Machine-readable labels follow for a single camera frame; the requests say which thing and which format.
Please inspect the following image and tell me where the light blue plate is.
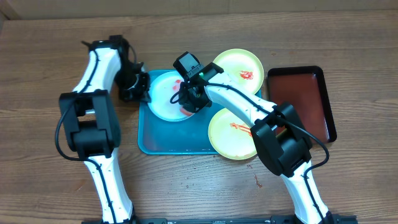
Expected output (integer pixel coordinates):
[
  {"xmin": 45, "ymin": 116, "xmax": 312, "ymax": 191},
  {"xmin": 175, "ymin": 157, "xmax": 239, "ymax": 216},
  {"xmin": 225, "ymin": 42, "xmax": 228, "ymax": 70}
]
[{"xmin": 148, "ymin": 70, "xmax": 191, "ymax": 122}]

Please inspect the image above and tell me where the yellow-green plate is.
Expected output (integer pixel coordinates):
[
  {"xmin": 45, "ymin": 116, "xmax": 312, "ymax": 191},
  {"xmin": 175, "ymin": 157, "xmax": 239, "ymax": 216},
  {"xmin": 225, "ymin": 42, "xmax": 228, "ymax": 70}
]
[
  {"xmin": 208, "ymin": 108, "xmax": 257, "ymax": 160},
  {"xmin": 213, "ymin": 49, "xmax": 264, "ymax": 94}
]

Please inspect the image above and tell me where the dark sponge with red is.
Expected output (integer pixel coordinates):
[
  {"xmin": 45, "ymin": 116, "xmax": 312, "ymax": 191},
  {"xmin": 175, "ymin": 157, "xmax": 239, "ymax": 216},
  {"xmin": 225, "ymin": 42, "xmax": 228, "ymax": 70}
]
[{"xmin": 180, "ymin": 107, "xmax": 193, "ymax": 117}]

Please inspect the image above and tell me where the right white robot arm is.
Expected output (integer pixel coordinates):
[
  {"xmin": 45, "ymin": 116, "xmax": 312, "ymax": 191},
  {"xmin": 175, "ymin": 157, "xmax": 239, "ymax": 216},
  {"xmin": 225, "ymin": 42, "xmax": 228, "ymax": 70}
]
[{"xmin": 170, "ymin": 52, "xmax": 334, "ymax": 223}]

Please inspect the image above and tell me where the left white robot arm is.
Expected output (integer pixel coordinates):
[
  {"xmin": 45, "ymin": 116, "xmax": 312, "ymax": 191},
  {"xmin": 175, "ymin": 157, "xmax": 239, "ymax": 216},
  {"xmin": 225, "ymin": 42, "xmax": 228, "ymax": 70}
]
[{"xmin": 55, "ymin": 35, "xmax": 151, "ymax": 223}]

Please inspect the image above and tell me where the dark red black-rimmed tray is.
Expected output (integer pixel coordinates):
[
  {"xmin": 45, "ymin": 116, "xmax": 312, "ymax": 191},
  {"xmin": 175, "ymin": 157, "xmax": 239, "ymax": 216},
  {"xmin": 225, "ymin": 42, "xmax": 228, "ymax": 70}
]
[{"xmin": 267, "ymin": 66, "xmax": 337, "ymax": 143}]

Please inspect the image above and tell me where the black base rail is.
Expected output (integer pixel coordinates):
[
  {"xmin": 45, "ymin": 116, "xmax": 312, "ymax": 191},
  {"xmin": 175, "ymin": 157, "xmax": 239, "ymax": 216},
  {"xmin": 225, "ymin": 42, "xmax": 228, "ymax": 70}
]
[{"xmin": 81, "ymin": 214, "xmax": 358, "ymax": 224}]

